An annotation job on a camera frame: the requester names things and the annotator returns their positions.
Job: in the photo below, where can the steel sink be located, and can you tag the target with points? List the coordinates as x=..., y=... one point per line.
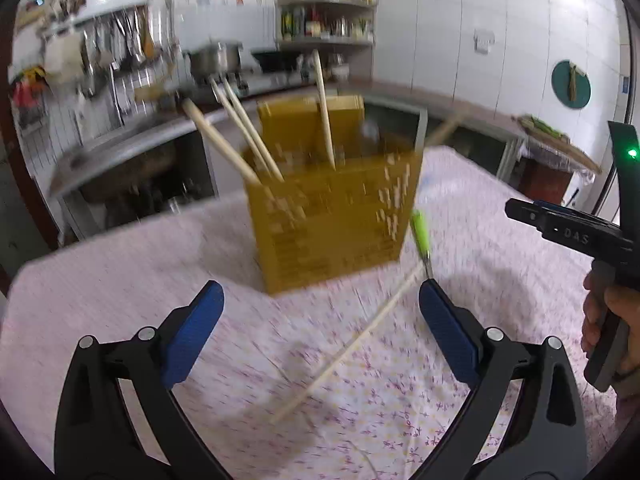
x=165, y=151

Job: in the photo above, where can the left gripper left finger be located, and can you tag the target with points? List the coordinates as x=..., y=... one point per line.
x=94, y=434

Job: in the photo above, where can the hanging utensil rack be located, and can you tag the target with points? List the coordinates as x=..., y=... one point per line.
x=115, y=37

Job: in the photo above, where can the dark wooden door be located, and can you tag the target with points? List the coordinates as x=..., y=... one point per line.
x=28, y=230

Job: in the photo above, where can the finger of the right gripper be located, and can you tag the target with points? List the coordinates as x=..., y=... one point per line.
x=560, y=225

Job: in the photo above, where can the steel cooking pot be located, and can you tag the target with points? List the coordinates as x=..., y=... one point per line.
x=215, y=58

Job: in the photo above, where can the green round wall board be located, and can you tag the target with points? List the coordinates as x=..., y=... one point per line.
x=571, y=85

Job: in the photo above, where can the black wok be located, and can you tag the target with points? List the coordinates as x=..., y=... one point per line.
x=276, y=61

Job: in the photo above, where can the gold perforated utensil holder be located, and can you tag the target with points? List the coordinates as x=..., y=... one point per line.
x=342, y=204

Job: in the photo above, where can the floral tablecloth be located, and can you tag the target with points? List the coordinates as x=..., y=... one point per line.
x=385, y=406

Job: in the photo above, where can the green frog handle fork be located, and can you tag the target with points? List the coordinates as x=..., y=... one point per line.
x=422, y=240

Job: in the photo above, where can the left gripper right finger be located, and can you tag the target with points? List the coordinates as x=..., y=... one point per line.
x=546, y=435

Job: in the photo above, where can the wooden chopstick pair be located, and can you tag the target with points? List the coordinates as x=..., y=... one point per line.
x=441, y=134

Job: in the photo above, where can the corner shelf with bottles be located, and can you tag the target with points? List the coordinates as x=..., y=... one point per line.
x=325, y=24

